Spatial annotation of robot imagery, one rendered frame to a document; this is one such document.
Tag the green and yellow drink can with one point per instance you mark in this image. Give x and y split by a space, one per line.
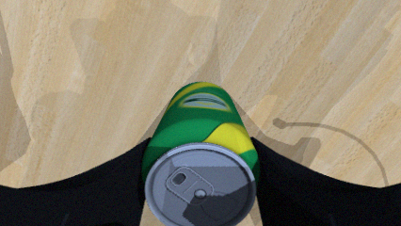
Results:
200 164

